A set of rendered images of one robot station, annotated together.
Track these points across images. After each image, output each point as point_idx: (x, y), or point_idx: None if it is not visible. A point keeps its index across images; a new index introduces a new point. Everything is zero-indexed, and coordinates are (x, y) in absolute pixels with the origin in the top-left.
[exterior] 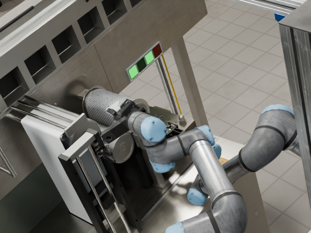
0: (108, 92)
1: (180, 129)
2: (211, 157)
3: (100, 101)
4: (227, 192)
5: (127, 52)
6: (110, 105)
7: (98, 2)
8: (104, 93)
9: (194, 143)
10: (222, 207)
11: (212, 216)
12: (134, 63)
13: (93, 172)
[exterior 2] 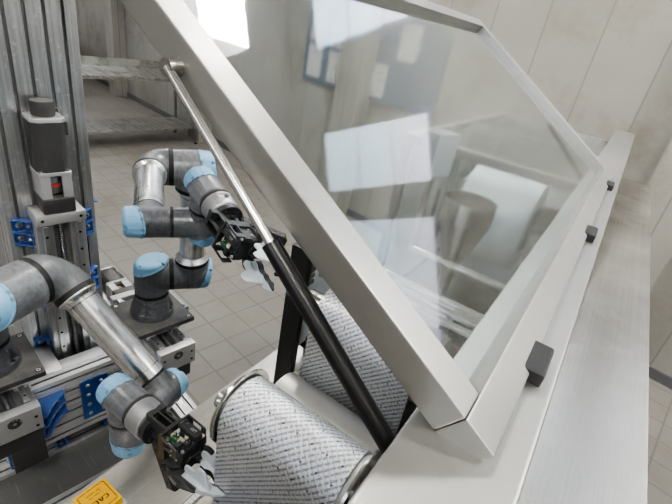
0: (308, 447)
1: (156, 420)
2: (142, 185)
3: (328, 424)
4: (146, 158)
5: None
6: (299, 404)
7: None
8: (320, 441)
9: (154, 199)
10: (157, 151)
11: (169, 149)
12: None
13: None
